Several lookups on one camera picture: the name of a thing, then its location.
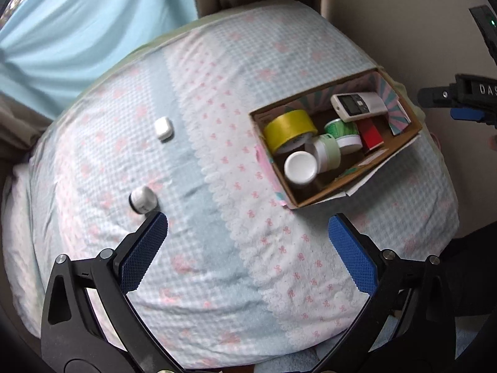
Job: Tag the red rectangular box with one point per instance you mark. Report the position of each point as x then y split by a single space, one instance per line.
370 136

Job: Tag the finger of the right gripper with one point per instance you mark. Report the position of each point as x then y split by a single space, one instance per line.
467 114

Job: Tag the pale green cream jar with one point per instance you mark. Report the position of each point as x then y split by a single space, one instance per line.
326 151

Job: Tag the white jar black lid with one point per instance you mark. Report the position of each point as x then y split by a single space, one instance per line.
300 168

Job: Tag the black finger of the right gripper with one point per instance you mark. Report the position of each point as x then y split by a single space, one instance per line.
438 97

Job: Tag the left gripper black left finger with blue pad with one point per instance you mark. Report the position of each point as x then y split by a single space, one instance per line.
88 322

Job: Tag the light blue curtain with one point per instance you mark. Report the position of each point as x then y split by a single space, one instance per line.
52 50

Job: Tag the pastel checked bed quilt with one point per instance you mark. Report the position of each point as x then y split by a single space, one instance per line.
240 278

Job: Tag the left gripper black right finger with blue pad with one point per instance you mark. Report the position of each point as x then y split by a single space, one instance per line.
407 323

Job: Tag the open cardboard box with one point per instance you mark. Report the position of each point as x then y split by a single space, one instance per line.
398 129

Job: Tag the white earbuds case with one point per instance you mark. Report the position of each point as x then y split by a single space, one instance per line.
163 128

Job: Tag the yellow tape roll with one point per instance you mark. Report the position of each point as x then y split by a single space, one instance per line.
289 131

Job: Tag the white remote control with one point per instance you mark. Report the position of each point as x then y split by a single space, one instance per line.
358 106

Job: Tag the green striped white jar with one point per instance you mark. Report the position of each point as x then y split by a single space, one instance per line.
345 134

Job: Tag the white pill bottle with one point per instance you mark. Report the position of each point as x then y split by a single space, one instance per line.
143 200

